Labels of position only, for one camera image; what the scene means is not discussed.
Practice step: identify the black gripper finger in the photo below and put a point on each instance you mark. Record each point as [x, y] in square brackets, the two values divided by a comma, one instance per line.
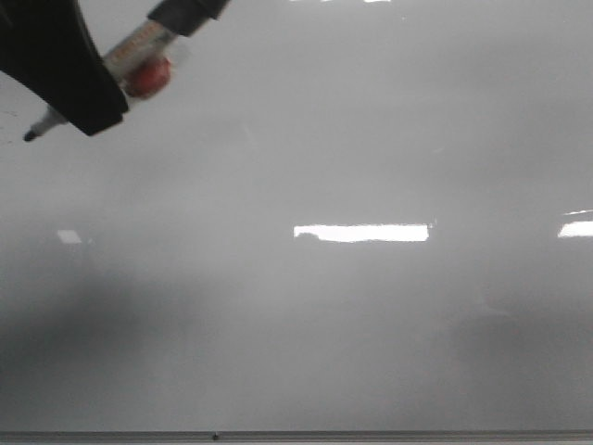
[185, 17]
[46, 46]

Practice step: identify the red round magnet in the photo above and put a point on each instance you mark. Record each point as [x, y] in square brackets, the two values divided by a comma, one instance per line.
[149, 79]

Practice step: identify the white black whiteboard marker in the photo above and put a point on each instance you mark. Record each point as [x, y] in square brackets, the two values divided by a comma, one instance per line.
[148, 40]

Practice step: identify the white whiteboard with aluminium frame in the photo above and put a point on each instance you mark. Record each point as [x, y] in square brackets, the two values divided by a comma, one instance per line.
[364, 221]

